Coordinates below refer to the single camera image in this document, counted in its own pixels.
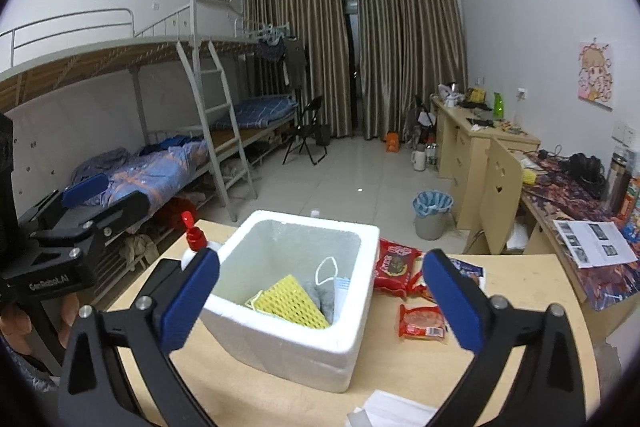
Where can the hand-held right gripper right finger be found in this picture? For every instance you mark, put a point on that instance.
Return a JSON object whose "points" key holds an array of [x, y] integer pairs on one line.
{"points": [[452, 307]]}

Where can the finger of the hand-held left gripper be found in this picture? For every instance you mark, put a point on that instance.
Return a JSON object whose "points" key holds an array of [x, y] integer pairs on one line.
{"points": [[120, 212], [85, 189]]}

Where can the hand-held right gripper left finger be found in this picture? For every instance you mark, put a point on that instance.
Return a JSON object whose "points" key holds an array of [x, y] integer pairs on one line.
{"points": [[190, 302]]}

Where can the yellow foam net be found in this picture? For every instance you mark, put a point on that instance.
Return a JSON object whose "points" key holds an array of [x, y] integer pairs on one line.
{"points": [[290, 302]]}

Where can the white foam box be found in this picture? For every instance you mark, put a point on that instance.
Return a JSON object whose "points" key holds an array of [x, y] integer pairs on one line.
{"points": [[280, 347]]}

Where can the blue face mask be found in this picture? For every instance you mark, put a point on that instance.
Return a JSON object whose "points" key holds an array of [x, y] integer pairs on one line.
{"points": [[342, 289]]}

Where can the grey sock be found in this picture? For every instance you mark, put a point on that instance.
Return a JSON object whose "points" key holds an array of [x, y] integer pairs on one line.
{"points": [[325, 299]]}

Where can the person's left hand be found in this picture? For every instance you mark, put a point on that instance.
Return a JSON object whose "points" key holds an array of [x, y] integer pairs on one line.
{"points": [[15, 324]]}

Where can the small red snack packet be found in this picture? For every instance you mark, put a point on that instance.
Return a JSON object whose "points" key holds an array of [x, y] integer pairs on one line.
{"points": [[422, 324]]}

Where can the crumpled red snack packet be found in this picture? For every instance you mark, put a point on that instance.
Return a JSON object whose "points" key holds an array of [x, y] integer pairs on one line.
{"points": [[420, 289]]}

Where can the blue and white packet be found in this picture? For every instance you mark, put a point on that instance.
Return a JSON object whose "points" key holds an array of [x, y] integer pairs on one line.
{"points": [[470, 269]]}

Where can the beige cloth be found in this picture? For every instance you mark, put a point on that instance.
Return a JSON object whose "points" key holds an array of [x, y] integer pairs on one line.
{"points": [[140, 249]]}

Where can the blue patterned quilt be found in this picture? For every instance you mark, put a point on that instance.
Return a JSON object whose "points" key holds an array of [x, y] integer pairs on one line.
{"points": [[150, 169]]}

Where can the red cloth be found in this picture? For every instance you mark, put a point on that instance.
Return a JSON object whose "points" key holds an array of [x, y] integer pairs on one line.
{"points": [[177, 209]]}

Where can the red-capped pump bottle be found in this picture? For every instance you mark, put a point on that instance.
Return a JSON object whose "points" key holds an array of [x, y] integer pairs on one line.
{"points": [[192, 234]]}

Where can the large red snack packet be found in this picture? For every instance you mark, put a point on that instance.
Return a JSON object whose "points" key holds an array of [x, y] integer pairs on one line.
{"points": [[395, 267]]}

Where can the grey trash bin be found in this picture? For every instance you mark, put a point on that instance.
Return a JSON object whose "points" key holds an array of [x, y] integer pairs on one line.
{"points": [[432, 217]]}

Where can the white paper sheets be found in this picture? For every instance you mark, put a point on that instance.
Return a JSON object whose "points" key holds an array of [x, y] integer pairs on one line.
{"points": [[395, 409]]}

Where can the wooden chair with face cutout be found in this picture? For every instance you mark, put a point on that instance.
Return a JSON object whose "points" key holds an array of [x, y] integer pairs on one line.
{"points": [[495, 192]]}

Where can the white metal bunk bed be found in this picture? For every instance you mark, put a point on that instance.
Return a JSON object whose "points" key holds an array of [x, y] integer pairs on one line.
{"points": [[100, 62]]}

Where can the white bunk bed ladder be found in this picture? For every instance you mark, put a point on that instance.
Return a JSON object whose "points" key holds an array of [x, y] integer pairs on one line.
{"points": [[215, 107]]}

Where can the wooden desk with drawers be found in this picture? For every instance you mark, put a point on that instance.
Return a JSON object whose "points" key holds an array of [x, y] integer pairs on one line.
{"points": [[470, 157]]}

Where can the small yellow object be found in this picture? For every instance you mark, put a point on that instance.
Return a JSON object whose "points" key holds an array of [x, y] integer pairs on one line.
{"points": [[529, 177]]}

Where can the white jug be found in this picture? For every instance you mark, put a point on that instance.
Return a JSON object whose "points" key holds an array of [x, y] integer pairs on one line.
{"points": [[418, 159]]}

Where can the printed paper sheets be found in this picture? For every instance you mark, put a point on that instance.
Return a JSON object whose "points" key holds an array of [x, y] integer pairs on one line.
{"points": [[595, 242]]}

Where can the wooden desk with patterned mat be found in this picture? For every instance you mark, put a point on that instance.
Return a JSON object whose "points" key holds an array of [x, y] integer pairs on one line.
{"points": [[610, 287]]}

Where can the blue checked bedding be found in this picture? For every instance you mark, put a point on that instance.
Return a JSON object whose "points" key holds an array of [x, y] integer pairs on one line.
{"points": [[255, 112]]}

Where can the orange bag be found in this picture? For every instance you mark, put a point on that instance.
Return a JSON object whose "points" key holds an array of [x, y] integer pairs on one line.
{"points": [[392, 142]]}

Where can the black headphones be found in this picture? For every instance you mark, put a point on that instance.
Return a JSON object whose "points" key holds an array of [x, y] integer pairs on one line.
{"points": [[582, 169]]}

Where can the dark thermos flask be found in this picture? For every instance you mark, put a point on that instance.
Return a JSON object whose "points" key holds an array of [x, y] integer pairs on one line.
{"points": [[616, 182]]}

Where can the black folding chair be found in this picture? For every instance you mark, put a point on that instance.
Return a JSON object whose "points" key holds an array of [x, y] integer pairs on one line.
{"points": [[307, 127]]}

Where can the green bottle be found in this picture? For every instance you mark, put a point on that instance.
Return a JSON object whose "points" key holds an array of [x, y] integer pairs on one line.
{"points": [[498, 104]]}

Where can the white kettle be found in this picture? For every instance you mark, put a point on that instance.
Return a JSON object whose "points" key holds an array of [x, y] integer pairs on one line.
{"points": [[450, 97]]}

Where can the yellow box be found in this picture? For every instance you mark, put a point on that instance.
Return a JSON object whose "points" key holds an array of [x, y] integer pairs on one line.
{"points": [[476, 94]]}

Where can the dark hanging clothes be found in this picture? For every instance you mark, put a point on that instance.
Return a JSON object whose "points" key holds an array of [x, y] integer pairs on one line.
{"points": [[295, 57]]}

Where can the brown curtain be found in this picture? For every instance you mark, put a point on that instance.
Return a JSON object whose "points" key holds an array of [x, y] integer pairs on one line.
{"points": [[295, 52], [410, 47]]}

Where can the glass balcony door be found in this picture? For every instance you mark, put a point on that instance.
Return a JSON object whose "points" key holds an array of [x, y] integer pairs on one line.
{"points": [[351, 57]]}

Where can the white wall switch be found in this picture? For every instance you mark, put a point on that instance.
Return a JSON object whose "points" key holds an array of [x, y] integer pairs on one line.
{"points": [[622, 132]]}

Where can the cartoon wall poster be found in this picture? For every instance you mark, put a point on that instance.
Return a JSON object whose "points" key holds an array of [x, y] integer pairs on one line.
{"points": [[596, 74]]}

